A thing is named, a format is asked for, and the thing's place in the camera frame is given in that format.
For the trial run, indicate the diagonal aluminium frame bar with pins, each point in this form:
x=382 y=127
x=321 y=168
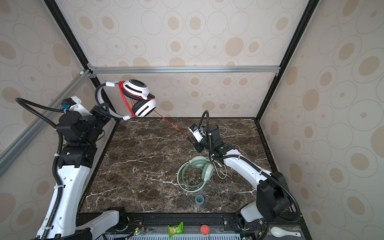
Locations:
x=25 y=138

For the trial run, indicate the black white headphones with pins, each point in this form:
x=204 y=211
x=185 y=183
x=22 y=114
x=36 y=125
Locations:
x=136 y=96

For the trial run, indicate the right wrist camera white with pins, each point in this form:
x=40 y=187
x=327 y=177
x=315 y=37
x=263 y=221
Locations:
x=198 y=133

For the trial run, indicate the red ball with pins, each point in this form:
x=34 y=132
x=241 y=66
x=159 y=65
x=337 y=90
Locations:
x=205 y=230

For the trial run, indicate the white ceramic spoon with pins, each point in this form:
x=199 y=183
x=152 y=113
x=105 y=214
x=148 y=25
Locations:
x=279 y=233

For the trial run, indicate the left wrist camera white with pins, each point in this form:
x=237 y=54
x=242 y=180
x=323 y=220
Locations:
x=74 y=104

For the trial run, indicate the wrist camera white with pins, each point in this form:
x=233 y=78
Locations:
x=74 y=104
x=198 y=133

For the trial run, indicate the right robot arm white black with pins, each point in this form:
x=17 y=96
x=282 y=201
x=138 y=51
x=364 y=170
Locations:
x=273 y=200

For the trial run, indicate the horizontal aluminium frame bar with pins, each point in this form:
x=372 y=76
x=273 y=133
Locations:
x=185 y=70

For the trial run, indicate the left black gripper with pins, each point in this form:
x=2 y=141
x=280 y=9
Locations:
x=97 y=109

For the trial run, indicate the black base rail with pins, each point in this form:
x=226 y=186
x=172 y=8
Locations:
x=228 y=222

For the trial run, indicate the blue tape roll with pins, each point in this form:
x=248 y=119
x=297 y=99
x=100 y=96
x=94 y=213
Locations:
x=199 y=199

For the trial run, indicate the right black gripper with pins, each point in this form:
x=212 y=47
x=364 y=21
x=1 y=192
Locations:
x=199 y=148

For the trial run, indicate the green snack packet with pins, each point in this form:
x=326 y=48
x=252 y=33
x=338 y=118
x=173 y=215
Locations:
x=176 y=230

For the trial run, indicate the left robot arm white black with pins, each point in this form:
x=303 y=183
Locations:
x=78 y=131

